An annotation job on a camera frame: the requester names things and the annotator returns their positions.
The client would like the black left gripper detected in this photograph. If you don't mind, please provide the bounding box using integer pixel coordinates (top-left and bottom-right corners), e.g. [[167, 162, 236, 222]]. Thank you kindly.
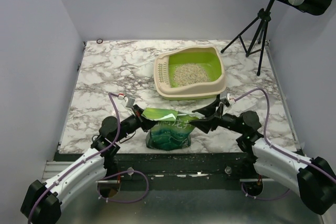
[[113, 104, 164, 143]]

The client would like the green cat litter bag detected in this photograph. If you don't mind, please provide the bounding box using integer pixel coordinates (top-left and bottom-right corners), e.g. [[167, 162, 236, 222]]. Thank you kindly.
[[142, 108, 201, 151]]

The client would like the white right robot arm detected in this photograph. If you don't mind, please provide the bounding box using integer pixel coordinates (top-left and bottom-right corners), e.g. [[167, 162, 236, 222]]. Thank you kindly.
[[190, 99, 335, 215]]

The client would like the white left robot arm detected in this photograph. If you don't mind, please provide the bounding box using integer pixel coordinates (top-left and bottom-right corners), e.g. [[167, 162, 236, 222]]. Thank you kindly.
[[20, 105, 156, 223]]

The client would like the green and beige litter box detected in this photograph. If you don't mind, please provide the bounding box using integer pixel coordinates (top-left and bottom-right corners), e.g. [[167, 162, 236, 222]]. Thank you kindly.
[[153, 46, 227, 100]]

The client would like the clean litter pile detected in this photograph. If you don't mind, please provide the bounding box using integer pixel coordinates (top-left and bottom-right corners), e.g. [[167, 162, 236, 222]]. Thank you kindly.
[[173, 63, 209, 87]]

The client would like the black tripod stand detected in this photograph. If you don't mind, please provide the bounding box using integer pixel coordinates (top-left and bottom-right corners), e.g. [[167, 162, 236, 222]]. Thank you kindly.
[[220, 0, 275, 76]]

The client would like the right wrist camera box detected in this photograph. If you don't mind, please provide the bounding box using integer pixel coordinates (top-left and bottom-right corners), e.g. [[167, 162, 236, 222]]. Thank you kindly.
[[219, 91, 236, 108]]

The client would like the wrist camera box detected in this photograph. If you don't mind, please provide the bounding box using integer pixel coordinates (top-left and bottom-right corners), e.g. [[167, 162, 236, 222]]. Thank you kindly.
[[219, 91, 236, 108], [117, 93, 135, 110]]

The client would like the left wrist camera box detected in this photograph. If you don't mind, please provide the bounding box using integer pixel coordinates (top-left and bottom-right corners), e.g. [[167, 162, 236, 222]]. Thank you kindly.
[[117, 93, 135, 110]]

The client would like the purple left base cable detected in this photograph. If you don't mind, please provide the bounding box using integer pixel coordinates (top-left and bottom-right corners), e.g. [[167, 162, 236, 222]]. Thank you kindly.
[[98, 170, 150, 204]]

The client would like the black mounting rail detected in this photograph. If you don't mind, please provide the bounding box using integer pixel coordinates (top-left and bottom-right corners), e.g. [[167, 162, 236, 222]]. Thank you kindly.
[[54, 152, 274, 190]]

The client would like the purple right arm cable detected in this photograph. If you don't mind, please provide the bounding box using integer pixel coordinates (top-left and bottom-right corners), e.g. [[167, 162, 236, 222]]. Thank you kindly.
[[232, 88, 336, 176]]

